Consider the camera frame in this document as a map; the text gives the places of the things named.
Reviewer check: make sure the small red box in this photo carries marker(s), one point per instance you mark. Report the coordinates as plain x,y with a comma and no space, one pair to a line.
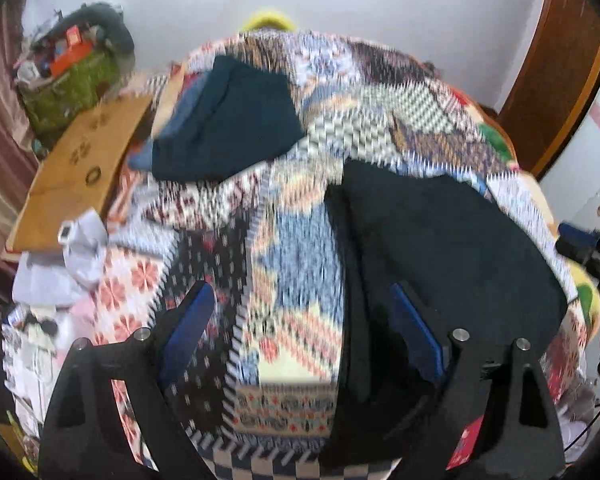
72,36

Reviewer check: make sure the green fabric storage bin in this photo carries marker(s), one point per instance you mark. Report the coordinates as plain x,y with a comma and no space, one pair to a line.
70,95

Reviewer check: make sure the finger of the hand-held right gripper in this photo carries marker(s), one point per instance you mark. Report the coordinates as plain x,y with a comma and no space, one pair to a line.
575,252
577,232

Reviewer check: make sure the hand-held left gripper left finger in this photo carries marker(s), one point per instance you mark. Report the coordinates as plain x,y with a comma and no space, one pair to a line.
187,330

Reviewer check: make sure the black pants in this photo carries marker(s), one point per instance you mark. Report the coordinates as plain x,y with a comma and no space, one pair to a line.
430,240

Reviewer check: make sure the yellow foam arch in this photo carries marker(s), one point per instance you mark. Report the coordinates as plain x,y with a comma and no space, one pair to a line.
270,17

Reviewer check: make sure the striped red beige curtain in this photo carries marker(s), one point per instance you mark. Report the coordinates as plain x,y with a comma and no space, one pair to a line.
0,110

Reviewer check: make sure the dark teal folded garment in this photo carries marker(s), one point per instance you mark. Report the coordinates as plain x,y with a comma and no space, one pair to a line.
230,120

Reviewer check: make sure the pile of white packets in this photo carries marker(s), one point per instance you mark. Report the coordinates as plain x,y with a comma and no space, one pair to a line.
30,360

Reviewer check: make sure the small white device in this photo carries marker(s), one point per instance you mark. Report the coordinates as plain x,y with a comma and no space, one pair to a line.
68,231

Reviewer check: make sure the wooden lap desk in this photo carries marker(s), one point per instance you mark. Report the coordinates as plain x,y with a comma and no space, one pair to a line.
80,160

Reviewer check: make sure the brown wooden door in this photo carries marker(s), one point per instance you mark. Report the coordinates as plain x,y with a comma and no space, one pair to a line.
545,75

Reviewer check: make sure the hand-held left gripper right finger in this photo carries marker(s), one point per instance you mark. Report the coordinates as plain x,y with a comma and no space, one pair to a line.
420,330

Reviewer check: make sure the white heart-print wardrobe door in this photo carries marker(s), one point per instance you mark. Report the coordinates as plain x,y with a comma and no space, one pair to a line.
595,160

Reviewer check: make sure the white plastic bag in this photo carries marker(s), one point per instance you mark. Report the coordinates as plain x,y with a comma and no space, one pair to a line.
80,260

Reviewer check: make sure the pile of household clutter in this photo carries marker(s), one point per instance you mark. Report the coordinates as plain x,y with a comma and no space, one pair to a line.
35,60

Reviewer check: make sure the orange box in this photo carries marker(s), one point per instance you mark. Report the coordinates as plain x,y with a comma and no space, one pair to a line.
70,59

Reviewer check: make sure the blue folded garment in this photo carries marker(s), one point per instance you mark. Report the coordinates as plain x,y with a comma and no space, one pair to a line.
180,115

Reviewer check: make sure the patchwork printed blanket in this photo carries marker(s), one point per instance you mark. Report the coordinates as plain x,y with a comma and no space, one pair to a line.
290,270

